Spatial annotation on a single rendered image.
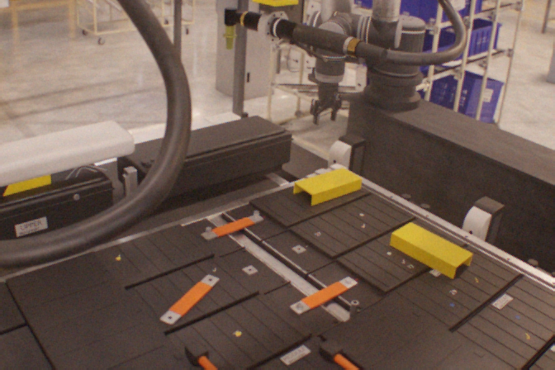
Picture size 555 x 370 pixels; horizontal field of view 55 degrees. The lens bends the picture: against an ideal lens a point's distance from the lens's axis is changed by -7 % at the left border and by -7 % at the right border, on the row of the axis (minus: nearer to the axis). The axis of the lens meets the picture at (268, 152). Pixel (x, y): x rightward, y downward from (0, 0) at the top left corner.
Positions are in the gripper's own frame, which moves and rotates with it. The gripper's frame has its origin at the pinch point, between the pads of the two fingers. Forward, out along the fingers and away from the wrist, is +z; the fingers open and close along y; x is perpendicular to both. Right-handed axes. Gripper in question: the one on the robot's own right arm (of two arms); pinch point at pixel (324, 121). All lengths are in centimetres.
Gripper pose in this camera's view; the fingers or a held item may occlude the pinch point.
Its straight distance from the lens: 214.9
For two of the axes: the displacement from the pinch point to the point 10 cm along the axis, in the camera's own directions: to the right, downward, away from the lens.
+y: 7.7, -2.2, 6.0
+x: -6.4, -3.5, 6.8
